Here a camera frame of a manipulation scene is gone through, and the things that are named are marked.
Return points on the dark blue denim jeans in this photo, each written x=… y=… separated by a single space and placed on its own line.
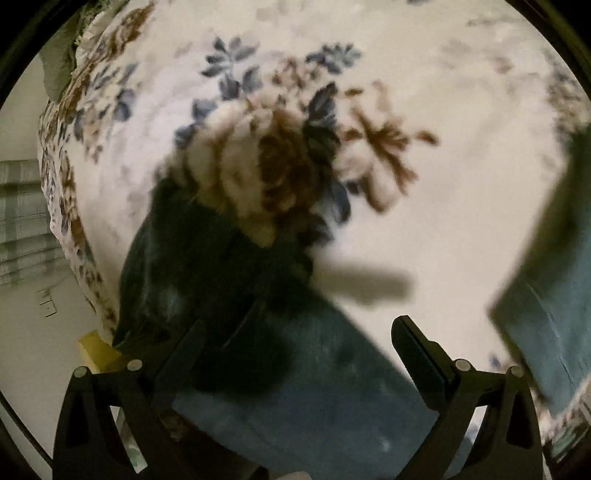
x=253 y=356

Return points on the plaid grey green curtain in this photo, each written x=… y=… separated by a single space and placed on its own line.
x=29 y=250

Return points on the floral white bed blanket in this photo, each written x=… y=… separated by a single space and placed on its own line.
x=404 y=152

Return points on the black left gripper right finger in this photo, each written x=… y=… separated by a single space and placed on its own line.
x=508 y=444

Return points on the folded teal blue garment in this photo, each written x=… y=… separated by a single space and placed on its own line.
x=544 y=313

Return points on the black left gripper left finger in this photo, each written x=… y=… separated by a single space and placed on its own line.
x=87 y=442

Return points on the dark green garment pile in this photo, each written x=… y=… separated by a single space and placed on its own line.
x=58 y=54

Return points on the yellow cardboard box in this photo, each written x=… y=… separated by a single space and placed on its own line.
x=97 y=355

